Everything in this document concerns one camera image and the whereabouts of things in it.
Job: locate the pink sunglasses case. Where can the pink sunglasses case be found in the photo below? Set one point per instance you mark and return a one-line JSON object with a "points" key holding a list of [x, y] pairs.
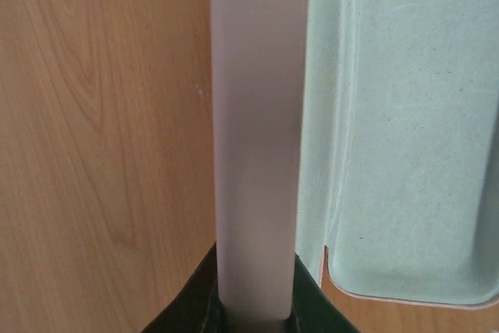
{"points": [[362, 136]]}

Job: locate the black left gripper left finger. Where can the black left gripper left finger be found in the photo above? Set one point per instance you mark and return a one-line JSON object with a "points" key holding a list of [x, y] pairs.
{"points": [[197, 308]]}

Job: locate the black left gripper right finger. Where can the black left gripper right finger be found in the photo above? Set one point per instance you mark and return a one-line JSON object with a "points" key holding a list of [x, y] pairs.
{"points": [[312, 311]]}

